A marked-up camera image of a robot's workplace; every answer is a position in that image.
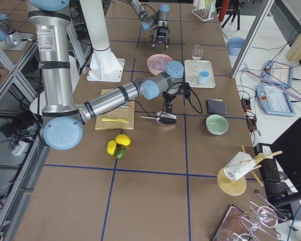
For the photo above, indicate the red cylinder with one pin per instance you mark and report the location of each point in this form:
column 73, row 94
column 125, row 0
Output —
column 223, row 10

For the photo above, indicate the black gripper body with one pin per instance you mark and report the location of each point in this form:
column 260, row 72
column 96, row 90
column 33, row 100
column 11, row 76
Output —
column 170, row 96
column 161, row 36

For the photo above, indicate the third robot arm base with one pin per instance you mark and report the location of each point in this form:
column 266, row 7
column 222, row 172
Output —
column 10, row 38

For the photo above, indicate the white power strip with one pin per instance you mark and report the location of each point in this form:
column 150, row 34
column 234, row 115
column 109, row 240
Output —
column 19, row 148

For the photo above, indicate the cream bear tray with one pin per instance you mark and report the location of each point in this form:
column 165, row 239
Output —
column 192, row 70

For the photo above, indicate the hanging wine glasses rack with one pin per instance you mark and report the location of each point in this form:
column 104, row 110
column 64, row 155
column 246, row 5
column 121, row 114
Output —
column 258, row 223

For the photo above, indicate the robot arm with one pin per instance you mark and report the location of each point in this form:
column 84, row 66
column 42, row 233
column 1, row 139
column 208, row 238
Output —
column 158, row 22
column 63, row 119

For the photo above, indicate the yellow plastic knife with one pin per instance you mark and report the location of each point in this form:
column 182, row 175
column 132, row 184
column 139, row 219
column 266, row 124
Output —
column 119, row 120

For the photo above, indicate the green lime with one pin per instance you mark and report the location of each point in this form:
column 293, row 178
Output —
column 120, row 152

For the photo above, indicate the near teach pendant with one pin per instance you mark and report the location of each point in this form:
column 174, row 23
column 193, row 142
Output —
column 274, row 100

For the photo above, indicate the dark grey folded cloth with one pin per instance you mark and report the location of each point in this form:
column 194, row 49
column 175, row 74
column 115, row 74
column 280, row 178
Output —
column 216, row 106

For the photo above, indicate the teach pendant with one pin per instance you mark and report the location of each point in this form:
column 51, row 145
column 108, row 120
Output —
column 274, row 100
column 278, row 73

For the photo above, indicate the white carton on stand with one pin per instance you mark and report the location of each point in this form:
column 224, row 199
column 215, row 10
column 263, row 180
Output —
column 240, row 165

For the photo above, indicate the white chair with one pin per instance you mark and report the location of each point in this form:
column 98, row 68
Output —
column 37, row 106

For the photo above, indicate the green ceramic bowl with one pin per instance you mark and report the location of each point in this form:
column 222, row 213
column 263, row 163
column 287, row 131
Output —
column 216, row 124

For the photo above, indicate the blue bowl on side table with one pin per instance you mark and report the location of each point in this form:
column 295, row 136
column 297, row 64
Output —
column 234, row 45

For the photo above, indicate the pink bowl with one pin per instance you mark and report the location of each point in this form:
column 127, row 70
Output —
column 155, row 72

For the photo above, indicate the clear ice cubes pile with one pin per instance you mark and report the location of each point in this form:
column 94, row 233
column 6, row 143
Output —
column 159, row 63

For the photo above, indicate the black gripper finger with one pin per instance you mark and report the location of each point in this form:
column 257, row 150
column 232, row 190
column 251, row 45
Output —
column 154, row 40
column 169, row 104
column 167, row 42

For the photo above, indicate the aluminium frame post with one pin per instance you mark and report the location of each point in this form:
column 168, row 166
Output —
column 262, row 13

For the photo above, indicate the yellow lemon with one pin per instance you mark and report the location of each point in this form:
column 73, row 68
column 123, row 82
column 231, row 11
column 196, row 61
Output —
column 123, row 140
column 111, row 147

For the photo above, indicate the far teach pendant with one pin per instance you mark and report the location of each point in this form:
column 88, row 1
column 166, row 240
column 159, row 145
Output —
column 278, row 73

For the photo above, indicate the metal ice scoop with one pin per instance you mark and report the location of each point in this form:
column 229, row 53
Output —
column 163, row 118

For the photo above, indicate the black monitor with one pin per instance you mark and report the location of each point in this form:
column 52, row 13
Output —
column 290, row 161

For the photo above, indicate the black tripod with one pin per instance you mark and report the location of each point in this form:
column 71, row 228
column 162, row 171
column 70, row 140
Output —
column 235, row 13

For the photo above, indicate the clear wine glass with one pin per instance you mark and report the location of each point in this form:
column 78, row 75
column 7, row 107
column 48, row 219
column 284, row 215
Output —
column 197, row 52

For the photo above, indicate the blue plastic cup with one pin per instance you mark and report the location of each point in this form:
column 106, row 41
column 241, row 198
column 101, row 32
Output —
column 203, row 76

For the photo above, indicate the wooden cup tree stand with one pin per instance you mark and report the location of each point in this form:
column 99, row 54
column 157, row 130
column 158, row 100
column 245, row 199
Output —
column 236, row 188

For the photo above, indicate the white wire cup rack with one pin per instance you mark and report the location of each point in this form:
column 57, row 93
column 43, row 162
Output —
column 204, row 9

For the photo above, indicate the wooden cutting board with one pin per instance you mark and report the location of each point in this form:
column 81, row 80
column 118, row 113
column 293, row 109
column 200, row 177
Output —
column 126, row 113

